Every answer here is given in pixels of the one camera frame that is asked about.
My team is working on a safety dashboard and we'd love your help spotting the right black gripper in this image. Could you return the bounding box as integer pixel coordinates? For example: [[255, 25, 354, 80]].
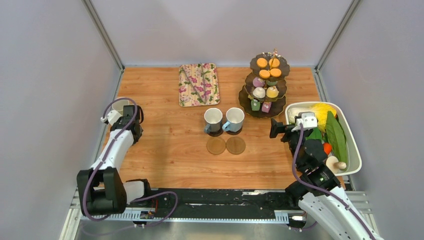
[[268, 118, 310, 170]]

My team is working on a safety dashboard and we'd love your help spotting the green cake with panda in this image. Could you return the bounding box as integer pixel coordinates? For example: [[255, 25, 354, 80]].
[[250, 99, 261, 112]]

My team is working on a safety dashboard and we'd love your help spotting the yellow cupcake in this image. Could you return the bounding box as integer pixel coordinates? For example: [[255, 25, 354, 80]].
[[266, 85, 279, 99]]

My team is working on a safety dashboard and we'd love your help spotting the white round cake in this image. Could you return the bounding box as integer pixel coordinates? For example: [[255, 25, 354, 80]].
[[252, 87, 266, 99]]

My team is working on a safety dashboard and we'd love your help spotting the three-tier dark cake stand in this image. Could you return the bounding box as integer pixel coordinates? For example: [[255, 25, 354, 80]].
[[238, 48, 290, 119]]

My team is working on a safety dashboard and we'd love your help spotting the light blue handled mug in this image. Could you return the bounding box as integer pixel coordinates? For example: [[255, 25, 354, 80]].
[[222, 107, 245, 132]]

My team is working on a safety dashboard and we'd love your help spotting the green round cake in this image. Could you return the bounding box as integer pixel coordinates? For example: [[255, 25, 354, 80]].
[[266, 80, 278, 86]]

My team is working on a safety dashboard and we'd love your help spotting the light wooden coaster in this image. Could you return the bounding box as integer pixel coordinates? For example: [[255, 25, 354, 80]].
[[206, 137, 226, 155], [226, 136, 246, 155]]

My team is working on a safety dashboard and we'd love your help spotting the purple cake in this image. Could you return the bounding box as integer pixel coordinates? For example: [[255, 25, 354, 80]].
[[252, 77, 266, 88]]

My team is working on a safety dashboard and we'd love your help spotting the round biscuit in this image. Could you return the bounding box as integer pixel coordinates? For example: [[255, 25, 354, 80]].
[[269, 68, 282, 78], [256, 57, 268, 68], [268, 58, 280, 69], [259, 69, 271, 79]]

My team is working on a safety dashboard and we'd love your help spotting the dark round wooden coaster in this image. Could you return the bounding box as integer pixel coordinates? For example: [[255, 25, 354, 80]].
[[208, 129, 224, 137]]

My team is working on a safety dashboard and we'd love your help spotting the grey handled mug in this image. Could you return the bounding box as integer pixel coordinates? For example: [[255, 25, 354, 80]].
[[203, 108, 223, 134]]

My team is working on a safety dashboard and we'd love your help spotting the floral rectangular tray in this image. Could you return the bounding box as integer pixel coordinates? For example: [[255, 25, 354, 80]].
[[178, 63, 221, 107]]

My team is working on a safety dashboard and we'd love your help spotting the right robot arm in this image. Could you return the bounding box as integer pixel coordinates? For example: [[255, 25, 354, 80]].
[[269, 119, 381, 240]]

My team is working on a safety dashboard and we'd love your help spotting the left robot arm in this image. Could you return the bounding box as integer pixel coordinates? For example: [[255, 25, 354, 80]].
[[76, 105, 153, 221]]

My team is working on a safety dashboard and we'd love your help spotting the cream mug far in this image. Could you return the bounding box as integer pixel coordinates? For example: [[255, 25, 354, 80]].
[[111, 97, 131, 114]]

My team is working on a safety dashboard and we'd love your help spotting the green bok choy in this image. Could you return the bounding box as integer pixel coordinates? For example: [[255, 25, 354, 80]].
[[305, 127, 323, 142]]

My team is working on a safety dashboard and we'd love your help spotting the napa cabbage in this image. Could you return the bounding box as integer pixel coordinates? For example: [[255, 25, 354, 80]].
[[286, 102, 337, 133]]

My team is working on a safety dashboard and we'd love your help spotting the orange carrot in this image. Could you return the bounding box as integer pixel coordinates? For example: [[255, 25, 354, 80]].
[[322, 142, 333, 156]]

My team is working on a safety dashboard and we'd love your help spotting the long dark green leaf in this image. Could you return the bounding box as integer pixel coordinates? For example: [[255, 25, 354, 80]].
[[325, 111, 348, 164]]

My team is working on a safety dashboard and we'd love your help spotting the white mushroom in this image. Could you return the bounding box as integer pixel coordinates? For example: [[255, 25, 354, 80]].
[[325, 155, 347, 174]]

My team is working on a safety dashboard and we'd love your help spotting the white oval vegetable basin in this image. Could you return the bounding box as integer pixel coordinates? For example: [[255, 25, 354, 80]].
[[284, 101, 362, 177]]

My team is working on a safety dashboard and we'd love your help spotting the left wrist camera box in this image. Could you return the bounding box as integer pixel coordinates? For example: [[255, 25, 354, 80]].
[[100, 110, 123, 126]]

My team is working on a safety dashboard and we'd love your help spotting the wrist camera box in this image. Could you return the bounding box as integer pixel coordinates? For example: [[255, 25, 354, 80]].
[[291, 111, 318, 132], [100, 110, 123, 126]]

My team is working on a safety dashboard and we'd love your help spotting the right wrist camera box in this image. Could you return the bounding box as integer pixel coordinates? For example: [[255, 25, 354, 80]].
[[291, 111, 318, 132]]

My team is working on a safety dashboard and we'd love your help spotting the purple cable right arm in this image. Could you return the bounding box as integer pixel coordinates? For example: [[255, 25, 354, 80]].
[[291, 123, 377, 240]]

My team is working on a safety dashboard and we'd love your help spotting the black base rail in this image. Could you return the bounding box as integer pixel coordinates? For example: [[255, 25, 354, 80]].
[[137, 188, 307, 220]]

